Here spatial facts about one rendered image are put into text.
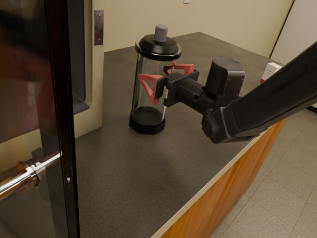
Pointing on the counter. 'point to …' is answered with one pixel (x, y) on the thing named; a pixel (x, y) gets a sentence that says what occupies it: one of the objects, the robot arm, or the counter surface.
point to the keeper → (98, 27)
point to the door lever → (19, 181)
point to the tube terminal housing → (91, 73)
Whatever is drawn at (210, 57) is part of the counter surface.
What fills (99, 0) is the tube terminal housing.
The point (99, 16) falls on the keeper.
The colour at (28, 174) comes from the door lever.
